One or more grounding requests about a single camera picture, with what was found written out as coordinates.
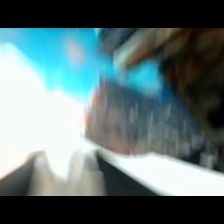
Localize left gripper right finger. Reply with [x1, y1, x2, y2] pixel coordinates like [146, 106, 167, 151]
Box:
[63, 149, 158, 197]

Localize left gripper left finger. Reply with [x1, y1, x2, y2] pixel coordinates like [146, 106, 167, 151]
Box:
[0, 150, 64, 197]

